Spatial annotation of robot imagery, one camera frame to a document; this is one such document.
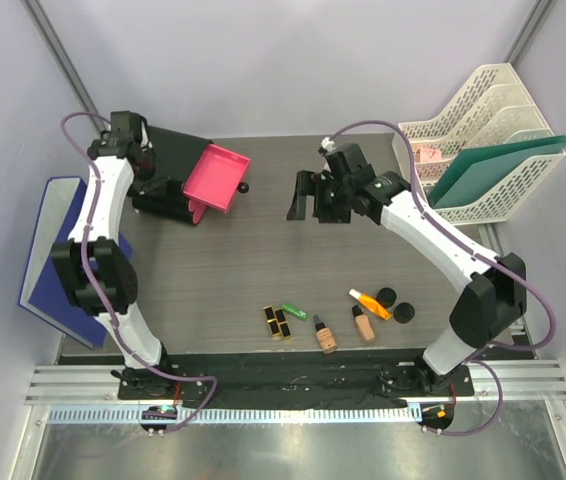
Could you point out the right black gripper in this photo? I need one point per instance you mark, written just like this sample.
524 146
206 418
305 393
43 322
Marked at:
313 184

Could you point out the blue binder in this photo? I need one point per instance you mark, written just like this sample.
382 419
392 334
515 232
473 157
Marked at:
54 265

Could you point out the green lipstick tube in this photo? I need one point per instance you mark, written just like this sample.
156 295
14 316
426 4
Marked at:
294 311

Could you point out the slotted cable duct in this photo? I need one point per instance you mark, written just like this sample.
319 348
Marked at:
161 414

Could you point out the green folder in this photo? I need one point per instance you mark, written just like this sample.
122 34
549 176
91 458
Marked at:
475 171

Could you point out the black gold lipstick middle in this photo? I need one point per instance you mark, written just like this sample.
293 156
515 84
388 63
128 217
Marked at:
282 322

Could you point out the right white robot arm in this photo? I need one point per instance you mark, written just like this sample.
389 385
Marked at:
491 294

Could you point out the white mesh file rack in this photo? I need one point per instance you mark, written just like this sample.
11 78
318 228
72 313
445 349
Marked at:
492 107

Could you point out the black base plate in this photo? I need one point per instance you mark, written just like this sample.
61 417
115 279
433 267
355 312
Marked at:
313 380

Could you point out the orange tube white cap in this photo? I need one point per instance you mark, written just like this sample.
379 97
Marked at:
371 304

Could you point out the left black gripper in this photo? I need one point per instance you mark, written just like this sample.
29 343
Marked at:
155 185

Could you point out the beige foundation bottle black cap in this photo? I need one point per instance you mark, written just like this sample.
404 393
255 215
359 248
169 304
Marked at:
363 325

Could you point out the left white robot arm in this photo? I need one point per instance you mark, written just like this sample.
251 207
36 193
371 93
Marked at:
94 272

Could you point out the beige spray bottle black cap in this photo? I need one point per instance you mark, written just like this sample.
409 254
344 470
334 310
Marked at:
324 335

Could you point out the pink paper note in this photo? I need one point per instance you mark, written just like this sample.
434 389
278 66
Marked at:
427 155

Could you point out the black drawer organizer cabinet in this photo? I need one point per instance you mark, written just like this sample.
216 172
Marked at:
175 154

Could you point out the pink closed drawer front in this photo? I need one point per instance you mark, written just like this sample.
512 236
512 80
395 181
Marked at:
197 210

